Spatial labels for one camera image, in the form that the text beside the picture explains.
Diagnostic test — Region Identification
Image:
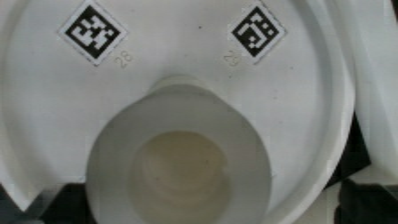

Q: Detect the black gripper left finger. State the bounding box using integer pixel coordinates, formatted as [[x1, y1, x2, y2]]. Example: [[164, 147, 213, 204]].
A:
[[0, 184, 98, 224]]

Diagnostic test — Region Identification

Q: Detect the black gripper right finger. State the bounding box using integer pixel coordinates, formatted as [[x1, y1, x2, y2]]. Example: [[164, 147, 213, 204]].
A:
[[334, 179, 398, 224]]

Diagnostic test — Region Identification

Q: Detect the white cylindrical table leg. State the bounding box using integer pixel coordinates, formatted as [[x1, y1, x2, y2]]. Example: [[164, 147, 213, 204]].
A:
[[87, 85, 270, 224]]

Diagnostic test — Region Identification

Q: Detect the white round table top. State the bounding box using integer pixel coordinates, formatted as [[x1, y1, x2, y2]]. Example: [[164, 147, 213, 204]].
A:
[[0, 0, 354, 224]]

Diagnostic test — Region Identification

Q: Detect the white L-shaped fence rail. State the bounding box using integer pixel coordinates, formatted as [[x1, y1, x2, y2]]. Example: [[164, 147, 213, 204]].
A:
[[334, 0, 398, 182]]

